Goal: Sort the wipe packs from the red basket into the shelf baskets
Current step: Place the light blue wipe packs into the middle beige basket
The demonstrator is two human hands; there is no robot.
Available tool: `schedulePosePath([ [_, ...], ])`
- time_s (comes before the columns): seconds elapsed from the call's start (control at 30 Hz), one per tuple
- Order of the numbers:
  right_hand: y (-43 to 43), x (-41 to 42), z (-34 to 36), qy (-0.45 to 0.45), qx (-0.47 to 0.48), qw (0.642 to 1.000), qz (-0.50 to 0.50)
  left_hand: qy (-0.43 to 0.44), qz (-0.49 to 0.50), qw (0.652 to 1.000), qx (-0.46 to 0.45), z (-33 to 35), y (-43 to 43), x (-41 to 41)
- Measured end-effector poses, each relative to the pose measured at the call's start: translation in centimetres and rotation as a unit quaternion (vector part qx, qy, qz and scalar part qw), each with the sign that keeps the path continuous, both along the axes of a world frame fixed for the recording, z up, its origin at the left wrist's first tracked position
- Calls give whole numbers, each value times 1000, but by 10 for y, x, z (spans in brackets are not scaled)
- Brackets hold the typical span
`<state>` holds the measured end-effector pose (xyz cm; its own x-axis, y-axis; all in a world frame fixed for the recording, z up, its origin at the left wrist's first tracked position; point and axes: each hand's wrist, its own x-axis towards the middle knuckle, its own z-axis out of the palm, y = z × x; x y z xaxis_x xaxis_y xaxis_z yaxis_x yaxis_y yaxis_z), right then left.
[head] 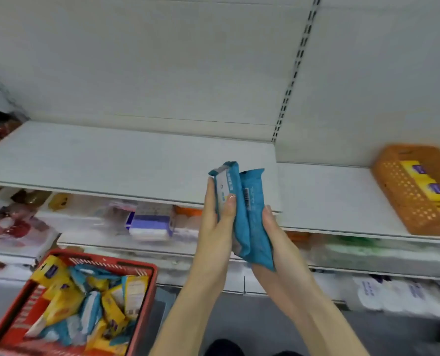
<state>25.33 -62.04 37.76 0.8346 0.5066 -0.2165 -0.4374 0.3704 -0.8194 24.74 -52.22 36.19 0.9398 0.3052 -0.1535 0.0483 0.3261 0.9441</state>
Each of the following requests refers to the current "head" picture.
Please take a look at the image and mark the slotted metal shelf upright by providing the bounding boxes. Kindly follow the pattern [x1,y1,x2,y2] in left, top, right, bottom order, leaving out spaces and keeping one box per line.
[271,0,323,143]

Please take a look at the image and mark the yellow packet purple label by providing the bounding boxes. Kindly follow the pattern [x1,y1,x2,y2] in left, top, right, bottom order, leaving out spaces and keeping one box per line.
[400,160,436,183]
[417,181,440,205]

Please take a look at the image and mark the person's right forearm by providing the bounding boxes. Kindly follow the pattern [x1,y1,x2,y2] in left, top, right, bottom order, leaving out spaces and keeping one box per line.
[276,289,371,356]

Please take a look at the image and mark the white purple box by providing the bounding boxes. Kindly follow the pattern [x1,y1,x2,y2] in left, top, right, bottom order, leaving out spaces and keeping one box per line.
[126,214,175,242]

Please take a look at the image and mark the orange perforated plastic basket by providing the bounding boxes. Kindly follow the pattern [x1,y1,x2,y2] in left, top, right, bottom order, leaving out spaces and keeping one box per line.
[371,144,440,236]

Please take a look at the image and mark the blue snack packet grey end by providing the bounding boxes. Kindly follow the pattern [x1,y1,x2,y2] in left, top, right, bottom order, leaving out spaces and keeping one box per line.
[208,161,252,258]

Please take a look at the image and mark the white metal shelf board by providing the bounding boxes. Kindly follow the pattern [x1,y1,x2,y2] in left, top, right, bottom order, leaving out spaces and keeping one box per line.
[0,120,282,212]
[276,162,440,244]

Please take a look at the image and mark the person's right hand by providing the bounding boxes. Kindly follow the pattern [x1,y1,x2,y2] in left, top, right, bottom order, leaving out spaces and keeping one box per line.
[251,205,318,312]

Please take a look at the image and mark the person's black shoe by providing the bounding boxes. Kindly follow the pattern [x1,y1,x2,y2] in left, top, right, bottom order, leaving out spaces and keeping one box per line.
[204,339,245,356]

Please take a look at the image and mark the row of white packets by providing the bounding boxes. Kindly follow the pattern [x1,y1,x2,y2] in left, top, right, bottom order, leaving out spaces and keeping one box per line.
[348,275,440,318]

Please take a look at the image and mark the person's left forearm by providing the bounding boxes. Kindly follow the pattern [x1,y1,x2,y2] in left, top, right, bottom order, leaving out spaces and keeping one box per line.
[149,270,228,356]

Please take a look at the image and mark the pile of yellow blue packets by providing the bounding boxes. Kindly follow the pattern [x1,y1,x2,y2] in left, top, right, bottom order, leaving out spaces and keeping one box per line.
[24,256,150,356]

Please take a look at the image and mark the white lower shelf board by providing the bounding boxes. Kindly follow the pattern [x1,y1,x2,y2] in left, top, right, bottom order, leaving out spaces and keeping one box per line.
[57,233,440,283]

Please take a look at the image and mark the red plastic shopping basket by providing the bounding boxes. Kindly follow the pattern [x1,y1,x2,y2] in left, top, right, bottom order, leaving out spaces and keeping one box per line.
[0,250,158,356]

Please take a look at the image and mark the red packaged goods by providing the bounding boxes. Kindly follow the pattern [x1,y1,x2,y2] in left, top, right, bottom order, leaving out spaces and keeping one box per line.
[0,203,57,256]

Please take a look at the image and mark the person's left hand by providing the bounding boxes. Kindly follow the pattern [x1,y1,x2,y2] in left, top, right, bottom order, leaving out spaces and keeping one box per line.
[196,177,237,275]

